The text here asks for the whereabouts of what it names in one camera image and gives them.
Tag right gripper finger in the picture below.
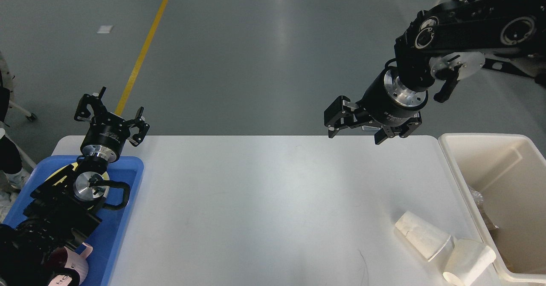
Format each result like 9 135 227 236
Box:
324 96 376 138
374 113 422 145

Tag aluminium foil sheet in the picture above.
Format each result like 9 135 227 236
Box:
468 186 499 231

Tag white paper cup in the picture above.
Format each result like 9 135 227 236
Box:
395 211 452 262
442 239 497 286

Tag pink ribbed mug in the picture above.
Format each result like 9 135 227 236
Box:
45 243 93 286

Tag left clear floor plate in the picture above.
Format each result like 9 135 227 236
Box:
361 125 381 131

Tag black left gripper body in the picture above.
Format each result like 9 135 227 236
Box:
80 124 130 162

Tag beige plastic bin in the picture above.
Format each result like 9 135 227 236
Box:
439 133 546 286

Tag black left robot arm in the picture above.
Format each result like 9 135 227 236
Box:
1 87 150 286

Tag person in black clothes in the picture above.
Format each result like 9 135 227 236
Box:
0 54 30 191

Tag blue plastic tray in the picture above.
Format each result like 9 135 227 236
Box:
4 155 144 286

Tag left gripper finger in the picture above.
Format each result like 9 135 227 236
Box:
119 107 150 147
74 87 110 125

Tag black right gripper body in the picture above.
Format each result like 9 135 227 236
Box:
361 68 429 127

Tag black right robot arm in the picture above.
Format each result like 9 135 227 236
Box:
324 0 545 144

